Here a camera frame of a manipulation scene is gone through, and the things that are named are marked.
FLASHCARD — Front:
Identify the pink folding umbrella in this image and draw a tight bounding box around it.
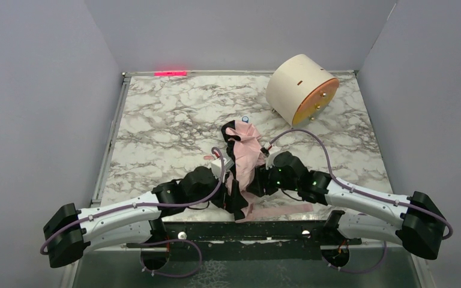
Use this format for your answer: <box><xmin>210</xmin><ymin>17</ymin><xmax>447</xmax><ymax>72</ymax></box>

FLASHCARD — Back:
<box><xmin>222</xmin><ymin>121</ymin><xmax>313</xmax><ymax>223</ymax></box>

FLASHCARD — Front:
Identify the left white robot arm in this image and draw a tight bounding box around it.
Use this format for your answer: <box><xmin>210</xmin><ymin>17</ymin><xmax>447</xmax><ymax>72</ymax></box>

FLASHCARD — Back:
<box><xmin>40</xmin><ymin>166</ymin><xmax>241</xmax><ymax>268</ymax></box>

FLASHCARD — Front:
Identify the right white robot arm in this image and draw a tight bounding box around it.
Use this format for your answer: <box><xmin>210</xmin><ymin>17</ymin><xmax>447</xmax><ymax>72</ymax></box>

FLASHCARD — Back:
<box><xmin>248</xmin><ymin>152</ymin><xmax>445</xmax><ymax>260</ymax></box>

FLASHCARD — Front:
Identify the beige cylindrical umbrella stand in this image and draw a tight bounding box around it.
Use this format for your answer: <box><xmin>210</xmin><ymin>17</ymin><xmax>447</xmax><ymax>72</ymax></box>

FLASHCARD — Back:
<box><xmin>265</xmin><ymin>54</ymin><xmax>340</xmax><ymax>126</ymax></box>

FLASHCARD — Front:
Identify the pink tape marker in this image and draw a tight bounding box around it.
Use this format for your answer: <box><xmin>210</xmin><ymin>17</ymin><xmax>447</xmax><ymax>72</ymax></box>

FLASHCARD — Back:
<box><xmin>154</xmin><ymin>71</ymin><xmax>187</xmax><ymax>77</ymax></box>

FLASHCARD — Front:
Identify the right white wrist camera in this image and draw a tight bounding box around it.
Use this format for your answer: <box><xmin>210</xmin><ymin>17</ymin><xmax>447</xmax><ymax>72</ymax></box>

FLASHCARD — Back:
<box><xmin>261</xmin><ymin>145</ymin><xmax>282</xmax><ymax>169</ymax></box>

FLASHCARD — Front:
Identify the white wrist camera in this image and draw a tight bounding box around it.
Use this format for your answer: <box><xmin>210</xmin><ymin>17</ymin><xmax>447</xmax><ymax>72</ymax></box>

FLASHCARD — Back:
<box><xmin>211</xmin><ymin>157</ymin><xmax>234</xmax><ymax>179</ymax></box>
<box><xmin>261</xmin><ymin>145</ymin><xmax>282</xmax><ymax>169</ymax></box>

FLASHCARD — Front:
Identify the aluminium table frame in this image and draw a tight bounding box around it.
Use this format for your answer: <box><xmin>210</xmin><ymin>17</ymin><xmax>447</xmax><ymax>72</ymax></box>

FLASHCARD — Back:
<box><xmin>59</xmin><ymin>70</ymin><xmax>438</xmax><ymax>288</ymax></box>

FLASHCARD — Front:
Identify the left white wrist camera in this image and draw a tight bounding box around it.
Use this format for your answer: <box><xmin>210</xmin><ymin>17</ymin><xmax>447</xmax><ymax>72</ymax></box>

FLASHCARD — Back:
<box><xmin>211</xmin><ymin>157</ymin><xmax>234</xmax><ymax>179</ymax></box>

